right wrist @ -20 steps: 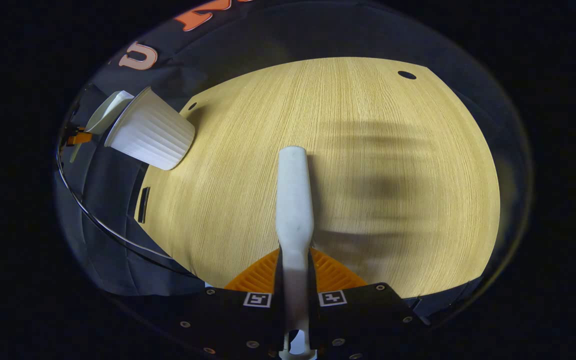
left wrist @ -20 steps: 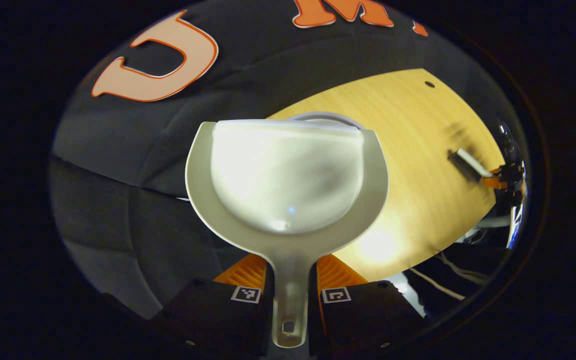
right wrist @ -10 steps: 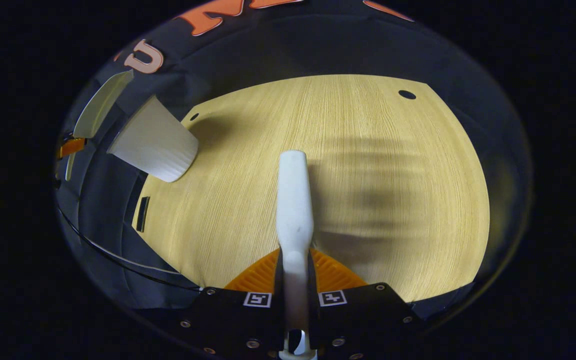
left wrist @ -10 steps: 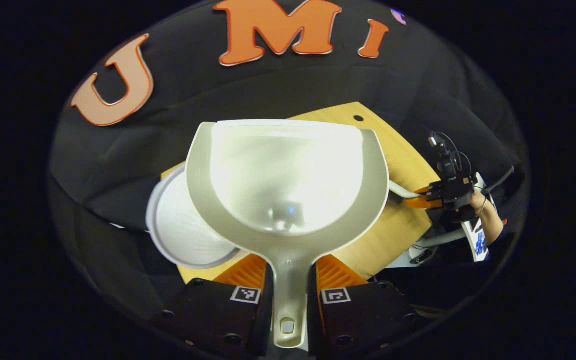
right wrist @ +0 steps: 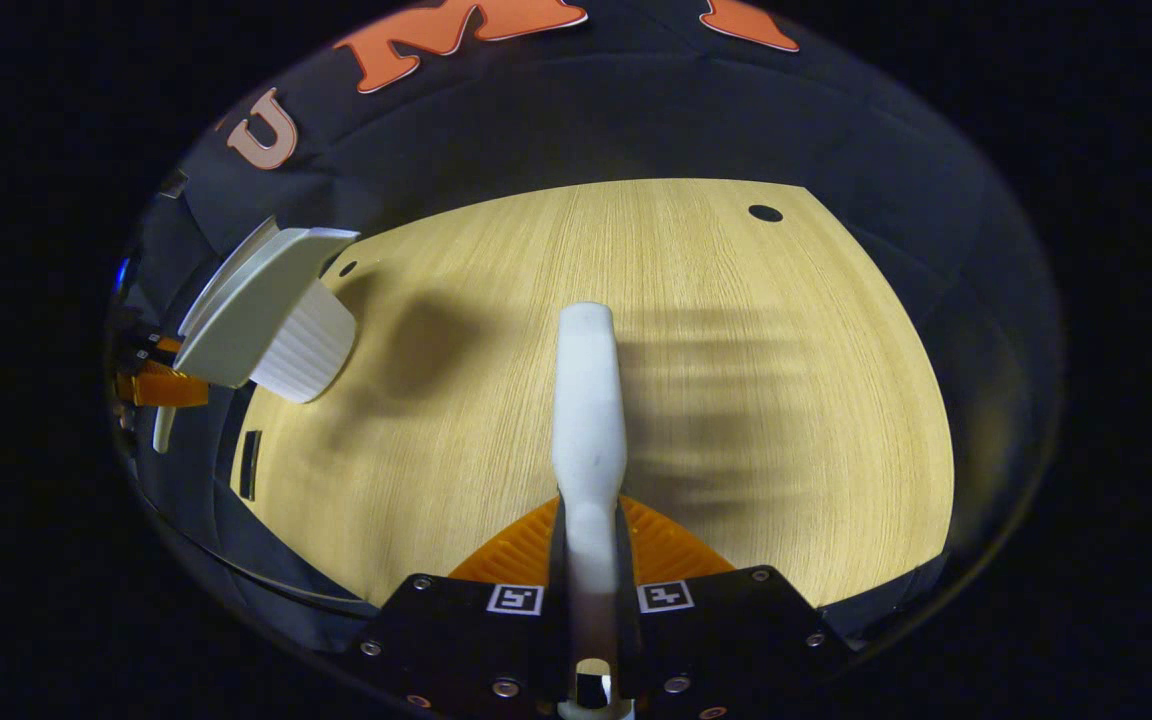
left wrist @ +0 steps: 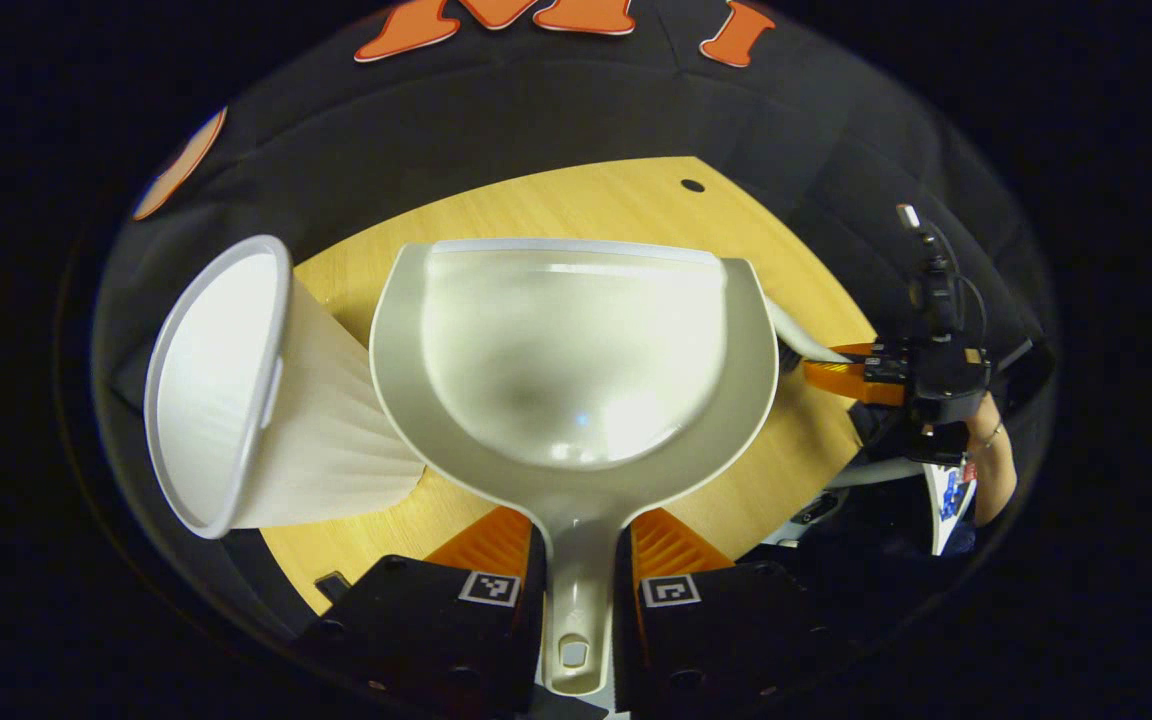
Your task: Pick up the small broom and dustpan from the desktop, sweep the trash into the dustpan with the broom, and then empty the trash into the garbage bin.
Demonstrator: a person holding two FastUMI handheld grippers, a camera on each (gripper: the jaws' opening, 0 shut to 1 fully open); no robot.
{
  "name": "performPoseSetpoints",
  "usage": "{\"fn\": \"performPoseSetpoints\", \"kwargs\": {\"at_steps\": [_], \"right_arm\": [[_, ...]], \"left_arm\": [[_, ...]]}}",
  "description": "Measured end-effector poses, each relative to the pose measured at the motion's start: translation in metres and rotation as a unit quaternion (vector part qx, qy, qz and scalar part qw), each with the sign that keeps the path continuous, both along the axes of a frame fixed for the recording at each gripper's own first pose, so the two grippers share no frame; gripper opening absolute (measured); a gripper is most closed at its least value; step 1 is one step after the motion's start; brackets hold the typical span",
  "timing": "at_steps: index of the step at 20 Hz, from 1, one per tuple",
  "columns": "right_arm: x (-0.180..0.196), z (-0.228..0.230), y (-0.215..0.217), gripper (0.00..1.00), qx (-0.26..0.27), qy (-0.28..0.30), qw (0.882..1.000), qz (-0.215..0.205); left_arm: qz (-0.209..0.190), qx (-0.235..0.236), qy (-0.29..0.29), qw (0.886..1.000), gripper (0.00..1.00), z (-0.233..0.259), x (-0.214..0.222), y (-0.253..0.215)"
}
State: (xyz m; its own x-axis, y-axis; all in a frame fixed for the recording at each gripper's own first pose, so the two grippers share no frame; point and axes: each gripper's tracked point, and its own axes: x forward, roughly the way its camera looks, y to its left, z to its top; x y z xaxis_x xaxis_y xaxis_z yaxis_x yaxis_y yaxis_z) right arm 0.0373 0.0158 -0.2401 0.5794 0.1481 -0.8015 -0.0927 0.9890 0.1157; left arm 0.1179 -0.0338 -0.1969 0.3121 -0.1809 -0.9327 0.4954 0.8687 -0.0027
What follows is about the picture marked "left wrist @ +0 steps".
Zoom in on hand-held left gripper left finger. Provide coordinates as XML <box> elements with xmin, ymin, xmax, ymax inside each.
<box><xmin>301</xmin><ymin>507</ymin><xmax>547</xmax><ymax>716</ymax></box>

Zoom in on white printed card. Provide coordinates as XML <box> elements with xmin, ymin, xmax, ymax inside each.
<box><xmin>924</xmin><ymin>462</ymin><xmax>979</xmax><ymax>557</ymax></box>

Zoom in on wooden desktop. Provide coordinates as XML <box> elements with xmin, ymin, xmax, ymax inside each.
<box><xmin>261</xmin><ymin>156</ymin><xmax>879</xmax><ymax>616</ymax></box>

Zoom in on white ribbed garbage bin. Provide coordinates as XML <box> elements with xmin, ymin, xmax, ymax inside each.
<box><xmin>143</xmin><ymin>235</ymin><xmax>427</xmax><ymax>541</ymax></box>

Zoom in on small grey broom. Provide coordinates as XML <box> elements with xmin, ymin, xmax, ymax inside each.
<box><xmin>764</xmin><ymin>295</ymin><xmax>855</xmax><ymax>379</ymax></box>

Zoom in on grey dustpan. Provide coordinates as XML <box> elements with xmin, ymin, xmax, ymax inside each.
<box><xmin>368</xmin><ymin>238</ymin><xmax>780</xmax><ymax>698</ymax></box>

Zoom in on grey curved bar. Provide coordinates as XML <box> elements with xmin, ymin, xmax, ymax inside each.
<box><xmin>824</xmin><ymin>458</ymin><xmax>929</xmax><ymax>491</ymax></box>

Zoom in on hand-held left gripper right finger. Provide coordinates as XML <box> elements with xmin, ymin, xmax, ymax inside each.
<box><xmin>614</xmin><ymin>508</ymin><xmax>837</xmax><ymax>716</ymax></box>

